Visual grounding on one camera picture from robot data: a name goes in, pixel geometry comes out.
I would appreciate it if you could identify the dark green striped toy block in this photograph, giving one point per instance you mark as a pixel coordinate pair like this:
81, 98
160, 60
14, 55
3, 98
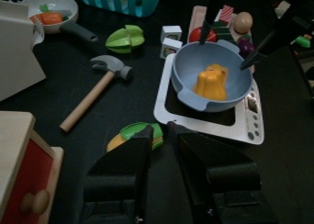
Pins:
222, 28

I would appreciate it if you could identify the small green toy piece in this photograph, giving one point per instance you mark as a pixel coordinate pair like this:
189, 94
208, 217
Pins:
304, 41

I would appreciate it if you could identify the white toy induction stove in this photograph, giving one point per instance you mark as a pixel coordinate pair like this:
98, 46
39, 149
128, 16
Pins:
197, 123

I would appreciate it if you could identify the yellow toy corn green husk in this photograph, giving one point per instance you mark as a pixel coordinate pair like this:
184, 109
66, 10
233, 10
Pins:
136, 131

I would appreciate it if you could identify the orange toy carrot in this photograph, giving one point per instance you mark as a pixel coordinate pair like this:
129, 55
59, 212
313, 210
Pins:
50, 18

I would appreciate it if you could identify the teal slatted toy basket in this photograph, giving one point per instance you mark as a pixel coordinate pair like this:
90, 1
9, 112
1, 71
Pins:
122, 2

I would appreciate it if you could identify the red toy tomato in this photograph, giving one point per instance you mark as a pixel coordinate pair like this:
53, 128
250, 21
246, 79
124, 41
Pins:
196, 35

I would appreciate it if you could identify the purple toy eggplant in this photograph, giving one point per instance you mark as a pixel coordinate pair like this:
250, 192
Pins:
245, 45

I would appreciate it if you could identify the light wooden cutting board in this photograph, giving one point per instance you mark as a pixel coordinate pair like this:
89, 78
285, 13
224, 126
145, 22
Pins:
198, 16

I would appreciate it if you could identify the green toy lettuce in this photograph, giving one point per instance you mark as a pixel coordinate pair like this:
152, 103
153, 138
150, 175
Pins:
125, 39

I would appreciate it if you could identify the wooden box red drawer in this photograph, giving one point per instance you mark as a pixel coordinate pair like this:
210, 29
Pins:
25, 160

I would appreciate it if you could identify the yellow toy squash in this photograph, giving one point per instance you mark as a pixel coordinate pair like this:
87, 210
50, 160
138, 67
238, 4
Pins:
212, 84

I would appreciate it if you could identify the white toy appliance box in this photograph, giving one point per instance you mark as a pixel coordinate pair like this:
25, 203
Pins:
17, 59

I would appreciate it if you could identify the white sushi roll block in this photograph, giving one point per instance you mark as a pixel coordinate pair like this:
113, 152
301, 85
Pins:
172, 31
170, 47

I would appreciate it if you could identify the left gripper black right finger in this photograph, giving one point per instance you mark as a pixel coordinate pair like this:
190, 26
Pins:
221, 178

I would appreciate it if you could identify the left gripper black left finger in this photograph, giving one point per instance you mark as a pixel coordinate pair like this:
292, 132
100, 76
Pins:
118, 178

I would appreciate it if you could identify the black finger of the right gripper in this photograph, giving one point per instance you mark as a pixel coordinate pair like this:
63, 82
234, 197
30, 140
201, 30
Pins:
206, 33
261, 48

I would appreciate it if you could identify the light blue toy pot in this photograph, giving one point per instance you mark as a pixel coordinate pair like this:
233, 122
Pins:
205, 56

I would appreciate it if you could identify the beige toy egg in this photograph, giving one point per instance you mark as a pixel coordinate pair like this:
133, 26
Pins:
242, 22

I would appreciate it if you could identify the wooden toy hammer grey head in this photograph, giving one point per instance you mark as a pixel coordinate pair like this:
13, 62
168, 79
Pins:
90, 99

